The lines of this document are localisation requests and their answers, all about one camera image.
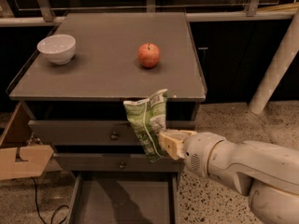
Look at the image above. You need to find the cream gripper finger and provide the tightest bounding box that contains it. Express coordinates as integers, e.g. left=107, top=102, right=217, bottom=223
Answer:
left=164, top=130, right=195, bottom=141
left=158, top=133, right=185, bottom=161

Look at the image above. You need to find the green jalapeno chip bag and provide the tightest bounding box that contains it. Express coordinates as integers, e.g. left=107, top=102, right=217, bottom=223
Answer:
left=123, top=89, right=167, bottom=163

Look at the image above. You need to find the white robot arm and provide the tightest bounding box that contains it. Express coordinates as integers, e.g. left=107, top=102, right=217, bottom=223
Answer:
left=158, top=130, right=299, bottom=224

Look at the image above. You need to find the bottom grey drawer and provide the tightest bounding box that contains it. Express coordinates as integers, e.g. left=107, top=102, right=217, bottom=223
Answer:
left=66, top=172, right=179, bottom=224

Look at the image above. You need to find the grey drawer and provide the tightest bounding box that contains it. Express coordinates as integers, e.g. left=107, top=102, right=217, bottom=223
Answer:
left=27, top=119, right=196, bottom=147
left=54, top=153, right=184, bottom=173
left=66, top=172, right=179, bottom=224

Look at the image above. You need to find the top grey drawer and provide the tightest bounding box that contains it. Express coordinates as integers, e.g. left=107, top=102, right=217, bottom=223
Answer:
left=27, top=119, right=196, bottom=147

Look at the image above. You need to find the middle grey drawer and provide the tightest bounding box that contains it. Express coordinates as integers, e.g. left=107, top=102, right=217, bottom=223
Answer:
left=54, top=153, right=184, bottom=173

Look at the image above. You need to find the grey drawer cabinet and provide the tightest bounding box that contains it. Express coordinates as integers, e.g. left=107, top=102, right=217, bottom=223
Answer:
left=6, top=12, right=207, bottom=173

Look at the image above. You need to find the red apple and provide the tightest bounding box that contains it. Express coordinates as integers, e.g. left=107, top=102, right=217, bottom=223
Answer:
left=137, top=43, right=161, bottom=68

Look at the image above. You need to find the white diagonal pole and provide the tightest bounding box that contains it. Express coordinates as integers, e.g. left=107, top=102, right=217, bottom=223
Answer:
left=249, top=9, right=299, bottom=114

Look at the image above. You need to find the wooden cutout board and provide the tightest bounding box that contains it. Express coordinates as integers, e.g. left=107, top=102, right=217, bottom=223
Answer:
left=0, top=145, right=53, bottom=180

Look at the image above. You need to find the white ceramic bowl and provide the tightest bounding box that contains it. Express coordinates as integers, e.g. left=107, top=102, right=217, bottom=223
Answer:
left=37, top=35, right=77, bottom=64

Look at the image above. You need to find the black cable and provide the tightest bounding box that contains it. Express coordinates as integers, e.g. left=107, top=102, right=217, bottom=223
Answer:
left=31, top=176, right=70, bottom=224

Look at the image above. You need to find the metal railing frame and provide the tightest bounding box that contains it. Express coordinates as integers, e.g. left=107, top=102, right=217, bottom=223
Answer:
left=0, top=0, right=299, bottom=27

